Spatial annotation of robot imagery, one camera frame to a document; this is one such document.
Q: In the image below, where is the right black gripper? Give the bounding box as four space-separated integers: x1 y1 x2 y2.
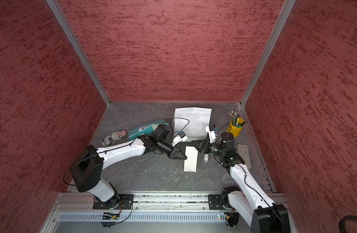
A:
191 138 225 156

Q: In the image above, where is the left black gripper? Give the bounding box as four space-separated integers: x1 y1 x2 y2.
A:
157 139 188 160

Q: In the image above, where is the paper receipt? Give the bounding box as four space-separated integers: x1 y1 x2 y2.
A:
184 146 198 172

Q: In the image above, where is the white gift bag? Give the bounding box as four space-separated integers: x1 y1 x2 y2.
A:
173 107 212 141

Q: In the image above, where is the teal gift bag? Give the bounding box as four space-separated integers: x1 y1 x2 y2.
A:
128 119 169 141

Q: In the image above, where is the small white stapler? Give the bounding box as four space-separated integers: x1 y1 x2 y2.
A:
203 154 209 163

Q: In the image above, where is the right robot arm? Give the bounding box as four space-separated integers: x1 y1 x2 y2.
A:
192 132 291 233

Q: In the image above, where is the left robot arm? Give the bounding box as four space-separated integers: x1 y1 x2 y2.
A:
68 124 187 210

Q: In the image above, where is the yellow pencil bucket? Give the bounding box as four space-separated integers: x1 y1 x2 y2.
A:
227 111 246 137

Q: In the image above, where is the grey sharpening stone block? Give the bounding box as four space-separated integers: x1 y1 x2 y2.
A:
237 144 251 169

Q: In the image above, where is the flag patterned flat object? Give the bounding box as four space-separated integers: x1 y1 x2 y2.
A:
102 129 128 146

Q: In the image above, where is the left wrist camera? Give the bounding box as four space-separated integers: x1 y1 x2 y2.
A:
172 132 188 147

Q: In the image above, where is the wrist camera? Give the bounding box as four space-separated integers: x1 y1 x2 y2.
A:
172 132 188 147
205 125 218 143

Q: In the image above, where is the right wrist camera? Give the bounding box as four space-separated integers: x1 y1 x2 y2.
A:
205 125 218 143

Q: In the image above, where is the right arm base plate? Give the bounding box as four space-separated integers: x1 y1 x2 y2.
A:
208 191 250 212

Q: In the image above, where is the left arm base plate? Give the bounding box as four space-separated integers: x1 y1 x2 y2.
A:
93 194 134 211

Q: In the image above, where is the perforated cable tray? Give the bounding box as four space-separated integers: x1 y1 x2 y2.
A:
57 212 225 223

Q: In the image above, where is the black cable loop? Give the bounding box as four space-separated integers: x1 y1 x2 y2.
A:
338 215 357 233

